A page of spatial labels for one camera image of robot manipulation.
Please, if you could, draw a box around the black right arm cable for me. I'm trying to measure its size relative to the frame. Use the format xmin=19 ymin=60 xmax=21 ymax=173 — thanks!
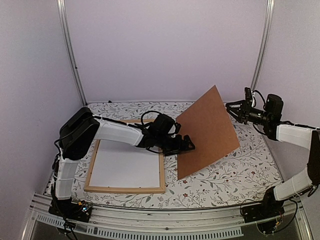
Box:
xmin=253 ymin=89 xmax=267 ymax=106

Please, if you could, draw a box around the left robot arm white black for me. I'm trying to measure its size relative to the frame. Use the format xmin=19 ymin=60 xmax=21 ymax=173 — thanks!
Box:
xmin=51 ymin=107 xmax=196 ymax=217

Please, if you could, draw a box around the aluminium corner post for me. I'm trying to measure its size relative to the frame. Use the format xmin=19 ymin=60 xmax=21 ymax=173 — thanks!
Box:
xmin=56 ymin=0 xmax=88 ymax=106
xmin=250 ymin=0 xmax=275 ymax=90

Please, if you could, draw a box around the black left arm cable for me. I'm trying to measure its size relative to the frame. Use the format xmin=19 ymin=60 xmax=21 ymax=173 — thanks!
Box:
xmin=140 ymin=110 xmax=163 ymax=128

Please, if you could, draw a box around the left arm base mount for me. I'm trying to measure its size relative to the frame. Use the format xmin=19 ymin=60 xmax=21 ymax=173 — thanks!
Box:
xmin=48 ymin=198 xmax=93 ymax=223

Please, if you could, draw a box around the floral patterned table cover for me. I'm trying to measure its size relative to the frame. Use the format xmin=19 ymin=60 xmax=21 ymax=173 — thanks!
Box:
xmin=43 ymin=101 xmax=285 ymax=210

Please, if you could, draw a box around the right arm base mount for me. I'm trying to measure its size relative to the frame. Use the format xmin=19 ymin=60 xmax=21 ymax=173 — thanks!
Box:
xmin=240 ymin=188 xmax=285 ymax=223

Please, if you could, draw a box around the front aluminium rail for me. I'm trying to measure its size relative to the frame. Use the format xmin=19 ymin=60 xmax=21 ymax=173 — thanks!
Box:
xmin=21 ymin=194 xmax=315 ymax=240

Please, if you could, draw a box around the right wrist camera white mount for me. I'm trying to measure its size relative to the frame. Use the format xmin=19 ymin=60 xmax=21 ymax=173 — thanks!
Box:
xmin=244 ymin=87 xmax=256 ymax=107

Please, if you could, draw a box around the light wooden picture frame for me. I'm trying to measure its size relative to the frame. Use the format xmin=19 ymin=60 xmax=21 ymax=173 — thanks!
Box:
xmin=84 ymin=120 xmax=166 ymax=194

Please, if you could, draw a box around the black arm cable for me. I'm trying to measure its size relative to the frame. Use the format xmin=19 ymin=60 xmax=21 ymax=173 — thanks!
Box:
xmin=140 ymin=110 xmax=163 ymax=128
xmin=253 ymin=89 xmax=267 ymax=106

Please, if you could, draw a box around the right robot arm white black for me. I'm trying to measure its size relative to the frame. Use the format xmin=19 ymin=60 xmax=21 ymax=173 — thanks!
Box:
xmin=225 ymin=88 xmax=320 ymax=218

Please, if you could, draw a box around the left aluminium corner post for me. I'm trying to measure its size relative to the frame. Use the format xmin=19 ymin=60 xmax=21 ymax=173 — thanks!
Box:
xmin=56 ymin=0 xmax=88 ymax=106

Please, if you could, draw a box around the right aluminium corner post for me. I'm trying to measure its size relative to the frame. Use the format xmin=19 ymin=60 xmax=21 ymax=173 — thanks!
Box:
xmin=250 ymin=0 xmax=275 ymax=90

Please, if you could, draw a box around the brown frame backing board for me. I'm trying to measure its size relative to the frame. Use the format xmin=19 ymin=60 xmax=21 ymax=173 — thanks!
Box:
xmin=176 ymin=86 xmax=240 ymax=180

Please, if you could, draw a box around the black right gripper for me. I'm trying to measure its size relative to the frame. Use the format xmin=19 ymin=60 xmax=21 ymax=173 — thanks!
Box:
xmin=225 ymin=100 xmax=270 ymax=127

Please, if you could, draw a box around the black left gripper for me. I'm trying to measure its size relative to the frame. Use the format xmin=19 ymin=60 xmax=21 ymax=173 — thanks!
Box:
xmin=156 ymin=134 xmax=196 ymax=158

